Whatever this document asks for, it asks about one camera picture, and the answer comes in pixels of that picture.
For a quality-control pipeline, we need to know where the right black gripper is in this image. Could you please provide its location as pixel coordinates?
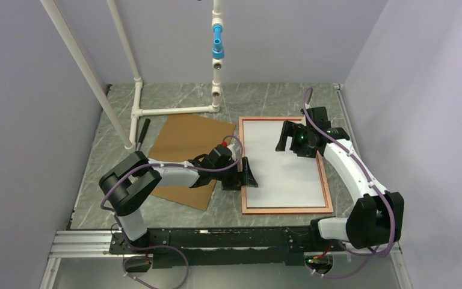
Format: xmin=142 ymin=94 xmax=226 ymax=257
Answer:
xmin=276 ymin=120 xmax=317 ymax=158

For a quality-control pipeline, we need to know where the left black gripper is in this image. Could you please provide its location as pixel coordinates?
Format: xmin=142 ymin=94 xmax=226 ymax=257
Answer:
xmin=212 ymin=157 xmax=257 ymax=191

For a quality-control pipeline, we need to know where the white photo sheet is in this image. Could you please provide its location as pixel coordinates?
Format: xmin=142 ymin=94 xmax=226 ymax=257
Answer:
xmin=242 ymin=119 xmax=327 ymax=209

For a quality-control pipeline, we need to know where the brown backing board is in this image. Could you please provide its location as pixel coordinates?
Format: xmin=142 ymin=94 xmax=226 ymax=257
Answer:
xmin=147 ymin=114 xmax=236 ymax=211

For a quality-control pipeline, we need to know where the orange wooden picture frame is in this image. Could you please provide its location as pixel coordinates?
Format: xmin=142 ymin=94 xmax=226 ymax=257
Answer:
xmin=239 ymin=116 xmax=334 ymax=214

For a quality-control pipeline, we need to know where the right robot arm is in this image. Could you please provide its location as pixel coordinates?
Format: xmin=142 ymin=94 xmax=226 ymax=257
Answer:
xmin=276 ymin=107 xmax=404 ymax=255

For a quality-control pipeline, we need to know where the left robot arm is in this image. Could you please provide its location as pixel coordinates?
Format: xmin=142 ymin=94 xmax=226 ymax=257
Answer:
xmin=99 ymin=143 xmax=258 ymax=253

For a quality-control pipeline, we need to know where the white PVC pipe stand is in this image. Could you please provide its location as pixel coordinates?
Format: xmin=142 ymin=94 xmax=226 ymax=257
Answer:
xmin=41 ymin=1 xmax=224 ymax=152

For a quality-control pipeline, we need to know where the blue pipe fitting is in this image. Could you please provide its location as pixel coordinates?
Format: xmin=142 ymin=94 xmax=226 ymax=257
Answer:
xmin=212 ymin=24 xmax=225 ymax=60

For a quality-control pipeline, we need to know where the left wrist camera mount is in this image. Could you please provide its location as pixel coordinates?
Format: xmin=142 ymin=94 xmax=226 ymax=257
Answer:
xmin=221 ymin=141 xmax=241 ymax=160

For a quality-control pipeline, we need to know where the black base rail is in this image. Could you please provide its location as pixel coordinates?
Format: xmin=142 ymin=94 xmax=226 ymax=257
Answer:
xmin=109 ymin=225 xmax=342 ymax=269

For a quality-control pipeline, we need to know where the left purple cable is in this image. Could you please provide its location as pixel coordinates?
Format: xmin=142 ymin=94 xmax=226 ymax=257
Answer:
xmin=100 ymin=135 xmax=244 ymax=289

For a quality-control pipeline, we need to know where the purple cable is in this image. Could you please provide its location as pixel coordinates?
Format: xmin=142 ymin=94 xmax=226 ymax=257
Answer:
xmin=303 ymin=87 xmax=397 ymax=280
xmin=100 ymin=135 xmax=244 ymax=289

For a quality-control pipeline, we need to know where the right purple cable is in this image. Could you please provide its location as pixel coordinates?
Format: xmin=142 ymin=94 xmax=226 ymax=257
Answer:
xmin=303 ymin=87 xmax=397 ymax=280

